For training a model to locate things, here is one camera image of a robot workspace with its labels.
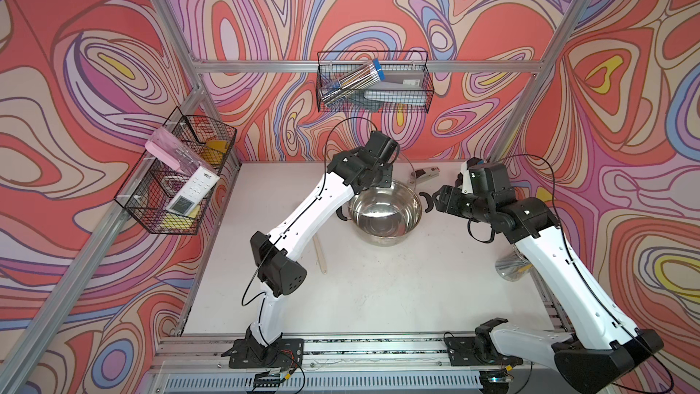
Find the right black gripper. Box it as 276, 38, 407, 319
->
432, 184, 492, 224

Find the stainless steel pot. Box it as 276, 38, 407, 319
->
335, 181, 435, 247

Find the beige plastic ladle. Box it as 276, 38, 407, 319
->
312, 235, 327, 275

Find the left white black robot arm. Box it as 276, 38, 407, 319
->
244, 131, 399, 360

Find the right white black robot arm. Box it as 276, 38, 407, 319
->
432, 159, 664, 393

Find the beige black stapler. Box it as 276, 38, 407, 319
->
408, 166, 440, 187

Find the grey white box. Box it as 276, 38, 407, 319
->
364, 70, 427, 106

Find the clear tube of pencils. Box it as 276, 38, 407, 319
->
319, 59, 385, 107

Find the clear cup of pencils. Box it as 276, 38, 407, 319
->
495, 251, 532, 282

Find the yellow sponge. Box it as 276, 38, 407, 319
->
201, 140, 229, 167

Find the white remote device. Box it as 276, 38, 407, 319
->
166, 166, 220, 216

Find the pink plastic case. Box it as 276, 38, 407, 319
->
145, 127, 202, 176

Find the green circuit board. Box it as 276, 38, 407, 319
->
253, 372, 292, 390

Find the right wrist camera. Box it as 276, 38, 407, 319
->
460, 157, 488, 195

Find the back black wire basket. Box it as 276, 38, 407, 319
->
315, 49, 435, 113

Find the black wire basket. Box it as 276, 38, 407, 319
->
114, 108, 237, 235
315, 49, 435, 113

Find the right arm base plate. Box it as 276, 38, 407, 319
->
443, 331, 523, 368

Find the left black wire basket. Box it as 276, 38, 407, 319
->
114, 108, 237, 235

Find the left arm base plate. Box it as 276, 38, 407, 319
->
222, 337, 304, 370

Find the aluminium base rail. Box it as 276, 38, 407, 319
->
138, 333, 572, 393

